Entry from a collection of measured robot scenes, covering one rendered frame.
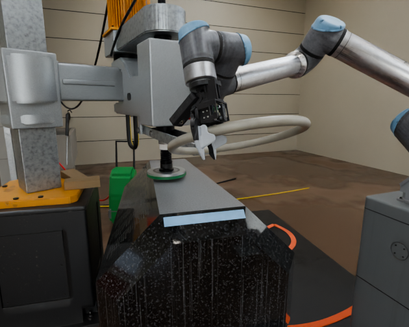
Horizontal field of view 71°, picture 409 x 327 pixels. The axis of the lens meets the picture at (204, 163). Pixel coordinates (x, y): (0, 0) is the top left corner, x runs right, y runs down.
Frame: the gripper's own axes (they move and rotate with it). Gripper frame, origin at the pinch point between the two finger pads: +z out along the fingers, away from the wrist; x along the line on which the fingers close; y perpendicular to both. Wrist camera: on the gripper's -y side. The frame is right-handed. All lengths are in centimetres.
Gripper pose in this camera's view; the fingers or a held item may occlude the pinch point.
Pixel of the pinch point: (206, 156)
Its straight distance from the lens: 80.0
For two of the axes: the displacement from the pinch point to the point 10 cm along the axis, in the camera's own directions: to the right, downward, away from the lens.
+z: 1.6, 9.8, -0.7
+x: 5.1, -0.2, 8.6
